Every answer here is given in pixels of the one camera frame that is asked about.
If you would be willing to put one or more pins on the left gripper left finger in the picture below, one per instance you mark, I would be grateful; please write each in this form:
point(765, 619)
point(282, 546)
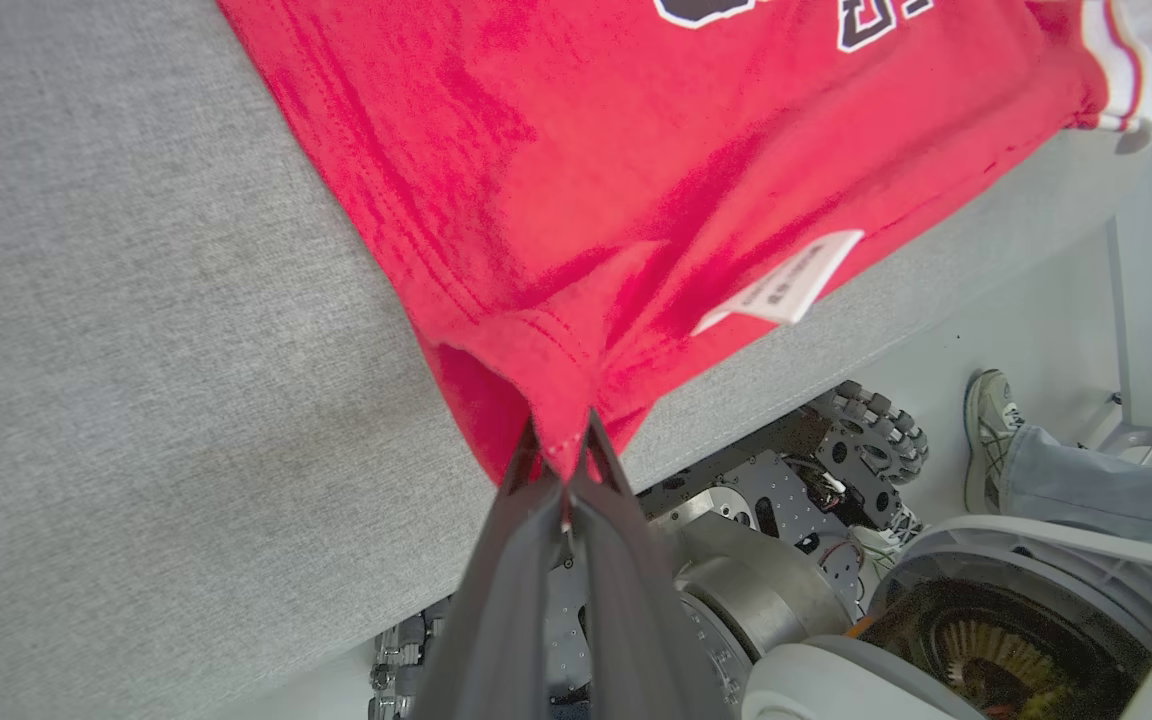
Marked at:
point(496, 620)

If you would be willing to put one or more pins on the red bulls jersey white sleeves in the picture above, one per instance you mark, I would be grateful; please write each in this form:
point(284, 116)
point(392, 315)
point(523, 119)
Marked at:
point(636, 150)

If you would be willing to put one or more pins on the white robot waist housing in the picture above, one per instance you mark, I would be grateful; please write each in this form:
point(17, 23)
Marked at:
point(1086, 560)

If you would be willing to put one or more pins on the white grey sneaker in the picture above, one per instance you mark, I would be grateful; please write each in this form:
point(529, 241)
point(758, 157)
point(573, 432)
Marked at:
point(991, 430)

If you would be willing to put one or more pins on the metal wheeled robot base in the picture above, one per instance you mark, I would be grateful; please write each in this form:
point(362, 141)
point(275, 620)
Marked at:
point(766, 500)

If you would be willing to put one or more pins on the blue jeans leg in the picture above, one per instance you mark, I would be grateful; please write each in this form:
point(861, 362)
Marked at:
point(1106, 490)

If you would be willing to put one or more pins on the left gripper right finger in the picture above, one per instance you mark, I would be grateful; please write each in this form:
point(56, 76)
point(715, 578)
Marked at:
point(636, 620)

